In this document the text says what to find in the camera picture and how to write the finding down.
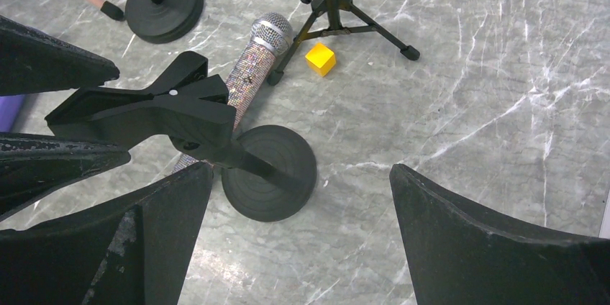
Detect black round-base clamp stand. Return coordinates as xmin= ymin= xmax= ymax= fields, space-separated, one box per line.
xmin=46 ymin=51 xmax=317 ymax=222

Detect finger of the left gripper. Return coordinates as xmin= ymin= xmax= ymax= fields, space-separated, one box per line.
xmin=1 ymin=16 xmax=119 ymax=96
xmin=1 ymin=132 xmax=131 ymax=220

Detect purple microphone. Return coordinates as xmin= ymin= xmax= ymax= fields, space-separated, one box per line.
xmin=1 ymin=94 xmax=27 ymax=132

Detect yellow cube middle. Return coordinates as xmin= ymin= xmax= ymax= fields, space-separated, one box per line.
xmin=305 ymin=42 xmax=337 ymax=77

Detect glitter silver microphone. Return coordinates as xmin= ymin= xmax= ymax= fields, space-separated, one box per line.
xmin=170 ymin=12 xmax=295 ymax=175

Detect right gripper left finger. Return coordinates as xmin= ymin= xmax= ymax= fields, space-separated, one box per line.
xmin=1 ymin=163 xmax=213 ymax=304

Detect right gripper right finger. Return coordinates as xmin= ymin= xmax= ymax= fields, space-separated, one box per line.
xmin=389 ymin=164 xmax=609 ymax=304

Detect black shock mount tripod stand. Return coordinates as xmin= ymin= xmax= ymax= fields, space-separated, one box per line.
xmin=266 ymin=0 xmax=422 ymax=87

